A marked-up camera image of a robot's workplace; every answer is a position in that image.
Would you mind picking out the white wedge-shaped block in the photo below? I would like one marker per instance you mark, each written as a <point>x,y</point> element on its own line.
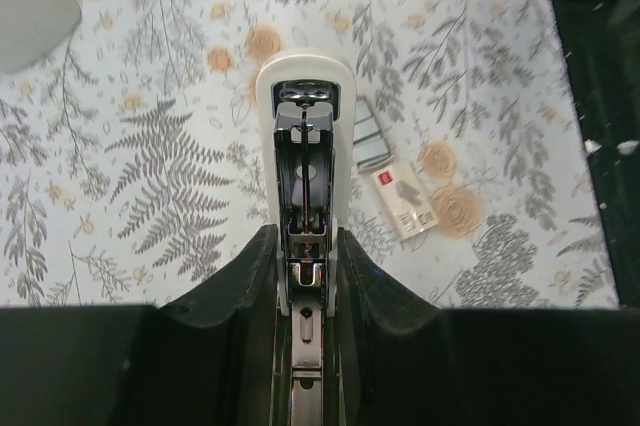
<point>30,29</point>

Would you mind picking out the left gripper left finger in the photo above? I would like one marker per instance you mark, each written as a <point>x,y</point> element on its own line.
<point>205,358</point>

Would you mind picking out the staple tray with staples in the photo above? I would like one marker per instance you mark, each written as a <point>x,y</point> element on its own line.
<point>370,148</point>

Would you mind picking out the white staple box sleeve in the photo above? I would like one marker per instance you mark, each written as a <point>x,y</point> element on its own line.
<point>404,199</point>

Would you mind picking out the floral table mat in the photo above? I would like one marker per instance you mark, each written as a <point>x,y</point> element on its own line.
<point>131,165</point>

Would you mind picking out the beige stapler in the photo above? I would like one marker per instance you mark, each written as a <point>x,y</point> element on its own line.
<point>306,104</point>

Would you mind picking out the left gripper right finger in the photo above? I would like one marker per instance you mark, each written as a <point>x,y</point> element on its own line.
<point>407,362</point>

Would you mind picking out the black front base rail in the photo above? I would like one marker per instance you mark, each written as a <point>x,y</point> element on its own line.
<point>600,41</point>

